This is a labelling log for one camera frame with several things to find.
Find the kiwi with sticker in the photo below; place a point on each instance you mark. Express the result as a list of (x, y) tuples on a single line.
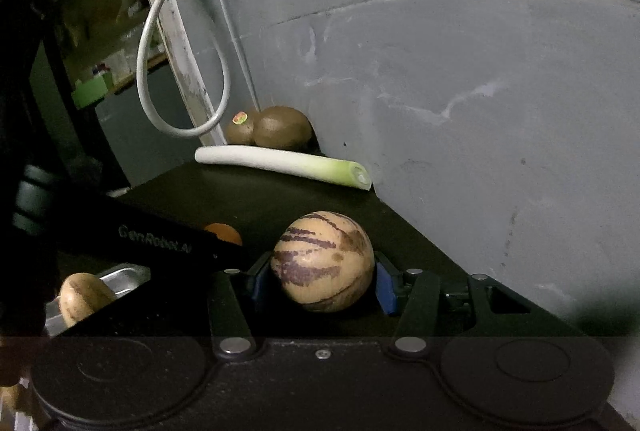
[(240, 130)]

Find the striped pepino melon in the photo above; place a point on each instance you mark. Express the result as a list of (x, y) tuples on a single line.
[(81, 295), (325, 261)]

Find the small orange mandarin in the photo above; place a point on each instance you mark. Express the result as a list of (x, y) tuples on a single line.
[(225, 232)]

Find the white leek stalk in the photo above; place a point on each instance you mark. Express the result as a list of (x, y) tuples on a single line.
[(319, 168)]

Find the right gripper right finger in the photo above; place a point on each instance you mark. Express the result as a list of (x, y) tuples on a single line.
[(428, 310)]

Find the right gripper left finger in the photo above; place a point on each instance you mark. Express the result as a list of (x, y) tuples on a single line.
[(237, 331)]

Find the green box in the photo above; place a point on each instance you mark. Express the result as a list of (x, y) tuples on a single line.
[(93, 90)]

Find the plain brown kiwi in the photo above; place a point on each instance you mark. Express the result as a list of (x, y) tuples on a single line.
[(282, 128)]

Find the striped pepino melon in tray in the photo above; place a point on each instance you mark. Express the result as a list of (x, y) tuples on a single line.
[(81, 295)]

